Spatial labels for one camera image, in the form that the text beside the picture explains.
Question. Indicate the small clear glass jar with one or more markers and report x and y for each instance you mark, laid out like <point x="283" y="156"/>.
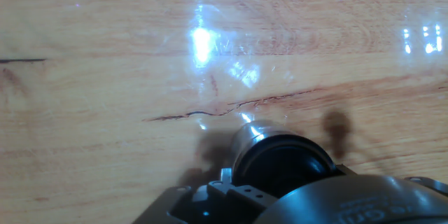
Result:
<point x="252" y="133"/>

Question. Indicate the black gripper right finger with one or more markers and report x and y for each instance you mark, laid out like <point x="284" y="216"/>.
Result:
<point x="428" y="183"/>

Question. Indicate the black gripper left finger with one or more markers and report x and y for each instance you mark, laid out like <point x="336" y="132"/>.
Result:
<point x="227" y="203"/>

